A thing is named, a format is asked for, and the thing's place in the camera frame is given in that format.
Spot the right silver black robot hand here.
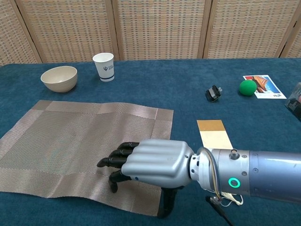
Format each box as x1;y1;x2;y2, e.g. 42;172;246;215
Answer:
96;138;196;219

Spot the grey woven placemat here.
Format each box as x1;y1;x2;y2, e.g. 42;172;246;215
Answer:
0;99;174;217

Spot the beige bowl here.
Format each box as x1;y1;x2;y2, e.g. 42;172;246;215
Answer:
40;65;78;93

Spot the gold cream bookmark with tassel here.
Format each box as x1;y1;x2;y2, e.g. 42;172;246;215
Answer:
196;119;244;208

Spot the dark blue table cloth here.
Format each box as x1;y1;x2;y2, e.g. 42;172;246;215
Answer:
0;57;301;226

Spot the small black clip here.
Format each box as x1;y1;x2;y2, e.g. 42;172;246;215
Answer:
205;85;223;103

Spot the white paper cup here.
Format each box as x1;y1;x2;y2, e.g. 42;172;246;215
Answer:
92;52;116;82

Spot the green ball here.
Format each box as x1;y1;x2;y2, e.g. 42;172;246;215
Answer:
238;80;257;97

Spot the woven wooden folding screen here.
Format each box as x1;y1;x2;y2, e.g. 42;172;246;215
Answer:
0;0;301;66

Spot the colourful postcard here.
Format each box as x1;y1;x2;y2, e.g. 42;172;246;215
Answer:
243;74;287;100

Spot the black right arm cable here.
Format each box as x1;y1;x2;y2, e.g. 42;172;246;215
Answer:
205;195;236;226

